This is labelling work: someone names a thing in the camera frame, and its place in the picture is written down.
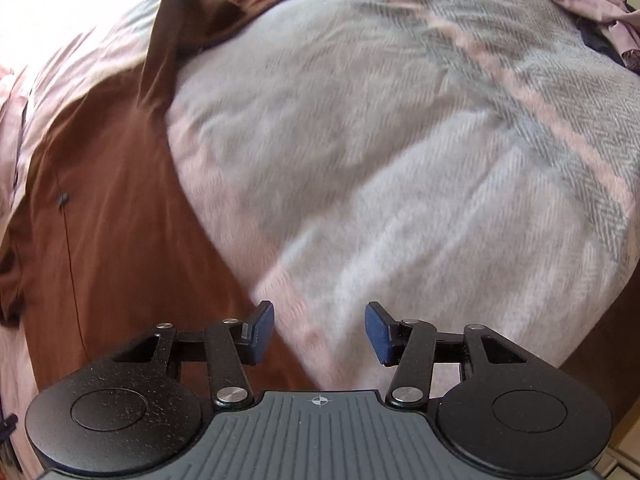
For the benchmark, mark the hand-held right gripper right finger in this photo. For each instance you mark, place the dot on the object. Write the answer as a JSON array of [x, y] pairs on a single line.
[[377, 331]]

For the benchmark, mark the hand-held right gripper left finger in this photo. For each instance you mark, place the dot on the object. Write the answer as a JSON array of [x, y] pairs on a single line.
[[261, 331]]

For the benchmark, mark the brown garment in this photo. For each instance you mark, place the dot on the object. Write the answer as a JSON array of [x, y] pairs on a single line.
[[105, 220]]

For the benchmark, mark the dark patterned clothes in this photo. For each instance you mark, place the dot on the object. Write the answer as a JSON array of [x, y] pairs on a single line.
[[592, 35]]

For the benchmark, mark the grey blanket with pink stripes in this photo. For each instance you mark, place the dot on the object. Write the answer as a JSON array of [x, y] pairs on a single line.
[[400, 160]]

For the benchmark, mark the pink bedspread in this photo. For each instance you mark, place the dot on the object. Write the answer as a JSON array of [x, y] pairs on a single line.
[[75, 35]]

